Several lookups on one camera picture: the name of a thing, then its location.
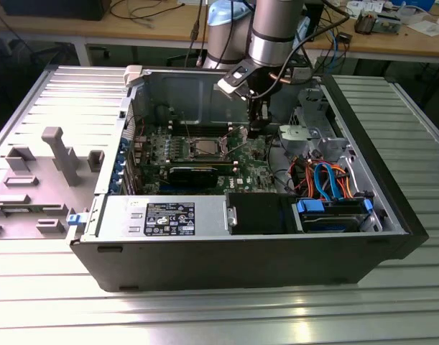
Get metal socket cover frame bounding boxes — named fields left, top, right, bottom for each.
left=221, top=127, right=246, bottom=159

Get thin wire locking lever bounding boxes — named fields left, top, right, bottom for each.
left=182, top=113, right=193, bottom=145

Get RAM slot with white clips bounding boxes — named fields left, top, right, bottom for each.
left=167, top=120, right=234, bottom=127
left=167, top=127, right=235, bottom=133

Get CPU socket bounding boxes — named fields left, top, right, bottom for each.
left=190, top=137, right=230, bottom=160

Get metal CPU cooler heat sink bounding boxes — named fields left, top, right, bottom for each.
left=354, top=12, right=377, bottom=36

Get green motherboard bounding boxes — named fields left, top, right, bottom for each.
left=132, top=120, right=279, bottom=197

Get silver metal drive cage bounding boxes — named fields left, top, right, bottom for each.
left=278, top=87, right=353, bottom=162

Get green RAM stick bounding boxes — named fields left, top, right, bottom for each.
left=168, top=163, right=235, bottom=173

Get black graphics card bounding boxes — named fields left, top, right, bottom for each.
left=167, top=165, right=219, bottom=188

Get black drive bay box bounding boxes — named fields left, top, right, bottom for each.
left=226, top=192, right=295, bottom=236

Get hard disk in blue carrier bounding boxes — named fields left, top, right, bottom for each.
left=292, top=198, right=374, bottom=234

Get beige plastic case clip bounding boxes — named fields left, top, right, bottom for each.
left=122, top=64, right=147, bottom=88

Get grey metal box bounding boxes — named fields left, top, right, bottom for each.
left=375, top=9, right=402, bottom=36

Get black and silver PC case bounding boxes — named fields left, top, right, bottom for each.
left=68, top=67, right=430, bottom=293

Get wooden desk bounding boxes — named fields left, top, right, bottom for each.
left=0, top=0, right=439, bottom=65

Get silver power supply box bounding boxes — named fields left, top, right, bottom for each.
left=80, top=195, right=229, bottom=242

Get white paper sheets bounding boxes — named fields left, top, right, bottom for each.
left=407, top=19, right=439, bottom=37

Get blue plastic case latch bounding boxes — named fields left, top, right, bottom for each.
left=67, top=213, right=89, bottom=227

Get black computer case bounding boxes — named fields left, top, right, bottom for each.
left=0, top=0, right=107, bottom=22

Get grey plastic parts rack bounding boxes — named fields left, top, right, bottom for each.
left=0, top=125, right=106, bottom=241

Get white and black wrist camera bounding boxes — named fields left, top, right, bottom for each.
left=217, top=60, right=258, bottom=96

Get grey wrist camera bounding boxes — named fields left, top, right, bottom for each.
left=292, top=67, right=313, bottom=86

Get blue flat wire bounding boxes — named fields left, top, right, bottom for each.
left=313, top=162, right=344, bottom=202

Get orange wire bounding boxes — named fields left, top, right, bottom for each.
left=332, top=164, right=356, bottom=199

